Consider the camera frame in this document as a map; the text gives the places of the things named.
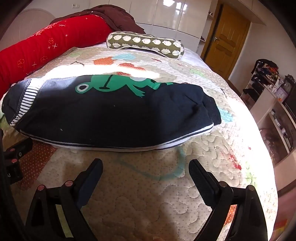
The cluttered shoe rack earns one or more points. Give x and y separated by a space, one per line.
265 75

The wall power socket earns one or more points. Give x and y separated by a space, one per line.
75 6

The dark maroon blanket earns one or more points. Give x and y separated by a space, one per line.
116 17

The green hedgehog-pattern bolster pillow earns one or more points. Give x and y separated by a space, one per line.
165 47

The white round headboard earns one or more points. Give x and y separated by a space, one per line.
24 25

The dark navy frog pants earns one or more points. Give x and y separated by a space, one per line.
109 112

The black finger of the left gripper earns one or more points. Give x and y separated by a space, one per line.
12 158

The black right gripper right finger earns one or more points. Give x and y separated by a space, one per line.
249 220

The long red bolster pillow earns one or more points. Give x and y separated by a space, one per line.
25 57

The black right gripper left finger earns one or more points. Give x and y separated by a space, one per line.
55 213

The patchwork quilted bedspread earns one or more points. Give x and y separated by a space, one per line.
152 191

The white glossy wardrobe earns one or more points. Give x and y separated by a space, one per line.
180 20

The white shelf unit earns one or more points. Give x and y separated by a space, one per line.
277 127

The small purple clock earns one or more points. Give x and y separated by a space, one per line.
281 94

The wooden bedroom door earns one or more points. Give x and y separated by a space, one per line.
225 40

